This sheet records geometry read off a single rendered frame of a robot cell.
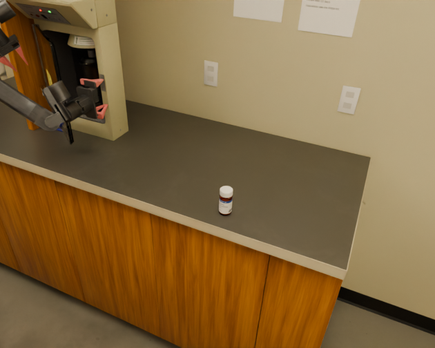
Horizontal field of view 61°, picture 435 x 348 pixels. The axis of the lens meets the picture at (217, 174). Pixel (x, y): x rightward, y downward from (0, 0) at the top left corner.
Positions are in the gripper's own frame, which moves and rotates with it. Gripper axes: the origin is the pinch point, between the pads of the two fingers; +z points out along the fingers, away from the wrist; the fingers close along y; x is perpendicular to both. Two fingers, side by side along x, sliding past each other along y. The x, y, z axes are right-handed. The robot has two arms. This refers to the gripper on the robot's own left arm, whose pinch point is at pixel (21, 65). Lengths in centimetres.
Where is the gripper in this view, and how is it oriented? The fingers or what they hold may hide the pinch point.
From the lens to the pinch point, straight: 156.5
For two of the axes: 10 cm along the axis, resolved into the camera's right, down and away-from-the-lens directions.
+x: 4.9, 5.2, -7.0
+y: -8.1, 5.7, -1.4
